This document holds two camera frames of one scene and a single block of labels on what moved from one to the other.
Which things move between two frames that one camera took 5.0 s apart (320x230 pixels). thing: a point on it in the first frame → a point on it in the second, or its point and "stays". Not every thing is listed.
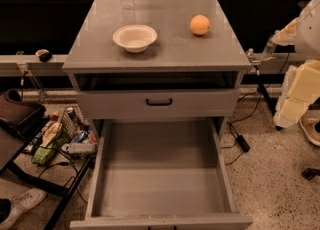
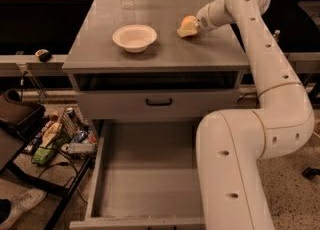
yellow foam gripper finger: (300, 87) → (203, 22)
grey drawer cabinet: (156, 57) stays
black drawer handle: (159, 104) stays
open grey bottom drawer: (162, 174) stays
